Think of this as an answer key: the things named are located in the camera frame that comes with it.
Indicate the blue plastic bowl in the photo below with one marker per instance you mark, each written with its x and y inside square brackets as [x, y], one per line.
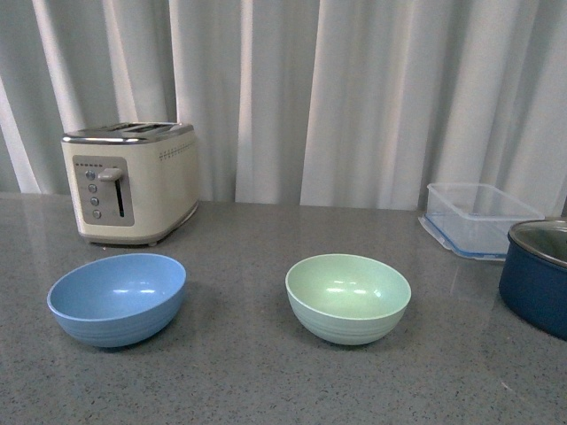
[119, 300]

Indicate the green plastic bowl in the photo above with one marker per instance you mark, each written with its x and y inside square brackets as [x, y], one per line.
[347, 299]

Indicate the dark blue cooking pot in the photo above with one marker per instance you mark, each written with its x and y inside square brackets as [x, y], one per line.
[533, 280]

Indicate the white pleated curtain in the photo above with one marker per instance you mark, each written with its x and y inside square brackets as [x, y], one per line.
[335, 103]

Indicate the clear plastic food container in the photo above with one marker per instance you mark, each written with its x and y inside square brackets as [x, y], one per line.
[476, 217]

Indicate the cream two-slot toaster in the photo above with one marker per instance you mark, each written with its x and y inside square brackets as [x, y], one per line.
[132, 182]

